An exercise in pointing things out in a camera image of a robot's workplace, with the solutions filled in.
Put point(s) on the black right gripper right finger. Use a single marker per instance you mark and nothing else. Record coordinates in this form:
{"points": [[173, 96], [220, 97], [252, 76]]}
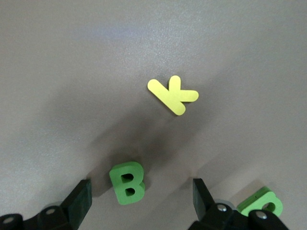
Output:
{"points": [[204, 208]]}

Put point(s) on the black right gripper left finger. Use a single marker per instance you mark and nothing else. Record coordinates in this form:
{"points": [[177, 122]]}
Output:
{"points": [[76, 206]]}

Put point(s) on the green foam letter B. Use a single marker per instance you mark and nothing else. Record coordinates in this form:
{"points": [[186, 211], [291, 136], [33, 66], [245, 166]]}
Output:
{"points": [[116, 187]]}

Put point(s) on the yellow foam letter K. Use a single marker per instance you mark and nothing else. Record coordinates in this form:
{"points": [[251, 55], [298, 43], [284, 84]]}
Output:
{"points": [[172, 98]]}

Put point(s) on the green foam letter P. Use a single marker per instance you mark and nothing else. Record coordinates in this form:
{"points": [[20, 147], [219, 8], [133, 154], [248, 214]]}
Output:
{"points": [[254, 200]]}

